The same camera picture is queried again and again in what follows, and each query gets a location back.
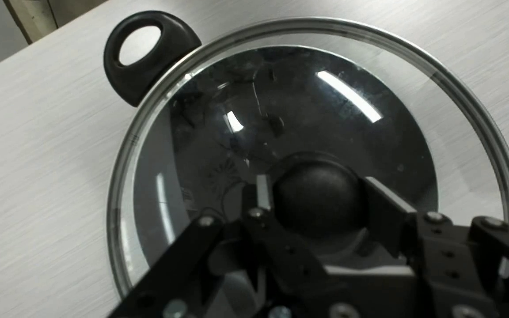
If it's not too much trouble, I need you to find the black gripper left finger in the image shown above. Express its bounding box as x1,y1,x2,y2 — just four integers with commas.
109,174,327,318

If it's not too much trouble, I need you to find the glass lid with black knob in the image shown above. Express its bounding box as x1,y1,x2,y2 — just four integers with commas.
104,16,509,304

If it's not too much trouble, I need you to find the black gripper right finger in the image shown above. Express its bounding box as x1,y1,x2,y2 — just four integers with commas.
362,175,509,318

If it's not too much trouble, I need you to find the black cooking pot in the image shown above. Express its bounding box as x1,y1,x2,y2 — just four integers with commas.
102,9,445,285

